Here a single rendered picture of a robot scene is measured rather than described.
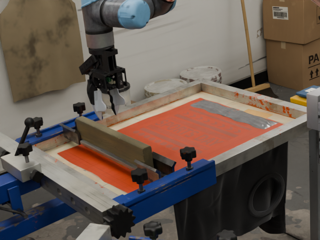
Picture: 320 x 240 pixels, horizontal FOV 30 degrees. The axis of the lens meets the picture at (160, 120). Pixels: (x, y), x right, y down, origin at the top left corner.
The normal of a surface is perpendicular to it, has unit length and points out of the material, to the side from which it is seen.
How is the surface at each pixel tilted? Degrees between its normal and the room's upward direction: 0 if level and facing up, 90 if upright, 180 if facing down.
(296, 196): 0
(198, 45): 90
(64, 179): 0
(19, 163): 0
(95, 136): 90
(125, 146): 90
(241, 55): 90
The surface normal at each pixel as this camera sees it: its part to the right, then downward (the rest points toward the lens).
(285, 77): -0.80, 0.32
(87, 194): -0.11, -0.92
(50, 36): 0.22, 0.33
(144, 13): 0.80, 0.16
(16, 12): 0.60, 0.19
